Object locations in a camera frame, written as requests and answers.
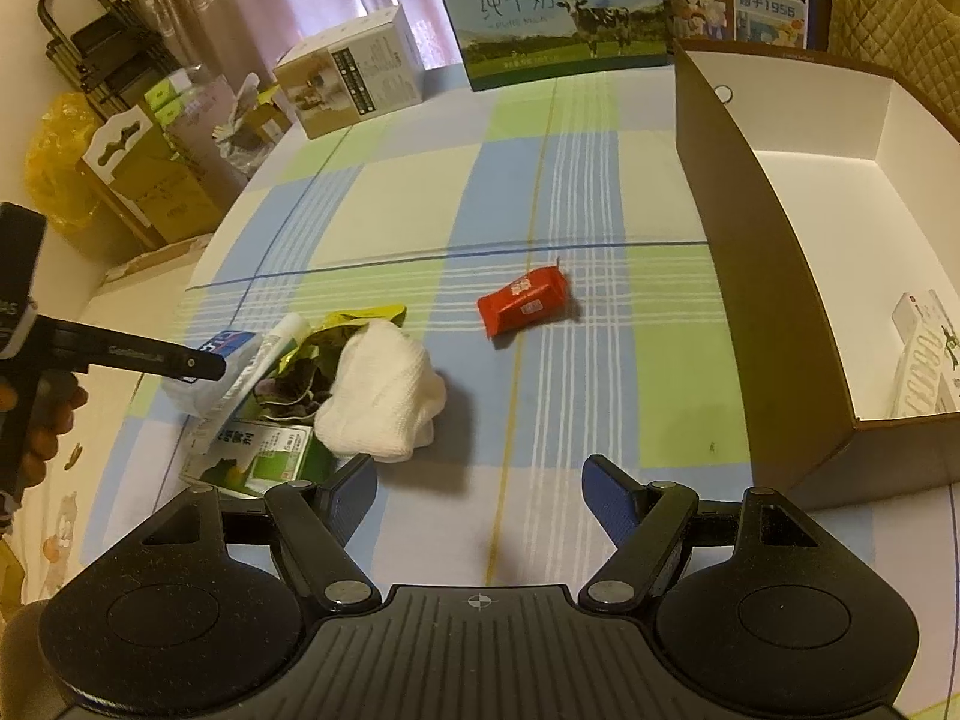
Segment green white medicine box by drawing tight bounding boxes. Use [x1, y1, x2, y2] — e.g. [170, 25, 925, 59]
[178, 420, 338, 500]

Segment plaid tablecloth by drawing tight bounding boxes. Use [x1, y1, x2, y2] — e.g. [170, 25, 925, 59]
[75, 60, 960, 720]

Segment green white boxes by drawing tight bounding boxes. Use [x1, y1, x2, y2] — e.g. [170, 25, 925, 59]
[142, 67, 200, 128]

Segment person's left hand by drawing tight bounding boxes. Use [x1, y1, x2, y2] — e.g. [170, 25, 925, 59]
[21, 379, 89, 492]

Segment beige product box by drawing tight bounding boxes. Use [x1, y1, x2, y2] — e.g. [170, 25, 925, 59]
[272, 5, 422, 140]

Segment flat cardboard piece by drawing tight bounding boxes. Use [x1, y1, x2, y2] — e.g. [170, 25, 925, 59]
[101, 232, 215, 286]

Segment red snack packet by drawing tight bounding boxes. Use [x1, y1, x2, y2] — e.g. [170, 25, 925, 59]
[477, 264, 572, 341]

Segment brown cardboard box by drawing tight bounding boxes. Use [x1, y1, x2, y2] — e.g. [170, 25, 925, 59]
[673, 37, 960, 492]

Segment beige quilted chair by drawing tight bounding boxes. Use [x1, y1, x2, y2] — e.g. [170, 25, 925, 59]
[814, 0, 960, 136]

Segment milk carton with cow print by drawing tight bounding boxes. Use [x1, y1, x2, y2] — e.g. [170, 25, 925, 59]
[431, 0, 670, 93]

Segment clear plastic bag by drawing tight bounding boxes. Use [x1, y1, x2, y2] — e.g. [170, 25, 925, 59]
[161, 67, 282, 181]

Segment white gauze cloth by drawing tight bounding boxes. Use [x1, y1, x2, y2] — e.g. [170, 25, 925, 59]
[313, 319, 449, 464]

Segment black folding chair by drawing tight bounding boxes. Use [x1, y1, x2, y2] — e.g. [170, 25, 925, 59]
[37, 0, 185, 117]

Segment green yellow crumpled packet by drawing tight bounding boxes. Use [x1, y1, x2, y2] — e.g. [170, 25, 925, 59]
[277, 304, 408, 391]

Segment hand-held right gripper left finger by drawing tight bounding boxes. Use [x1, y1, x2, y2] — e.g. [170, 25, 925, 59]
[142, 456, 380, 612]

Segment white patterned box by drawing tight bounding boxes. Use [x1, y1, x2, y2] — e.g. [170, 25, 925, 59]
[891, 289, 960, 419]

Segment dark crumpled wrapper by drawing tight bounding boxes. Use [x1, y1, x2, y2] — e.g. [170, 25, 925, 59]
[251, 360, 338, 425]

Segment cartoon printed sheet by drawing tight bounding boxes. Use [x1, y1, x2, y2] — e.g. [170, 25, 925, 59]
[0, 427, 188, 616]

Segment cardboard box with white flap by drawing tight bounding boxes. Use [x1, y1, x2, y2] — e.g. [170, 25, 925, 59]
[75, 105, 226, 248]

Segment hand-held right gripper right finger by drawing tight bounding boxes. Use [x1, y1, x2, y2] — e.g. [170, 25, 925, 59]
[581, 454, 822, 612]

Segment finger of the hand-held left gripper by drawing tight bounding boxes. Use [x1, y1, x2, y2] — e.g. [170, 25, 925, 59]
[34, 315, 227, 383]

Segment yellow plastic bag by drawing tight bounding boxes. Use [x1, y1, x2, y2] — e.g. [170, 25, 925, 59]
[25, 94, 102, 233]

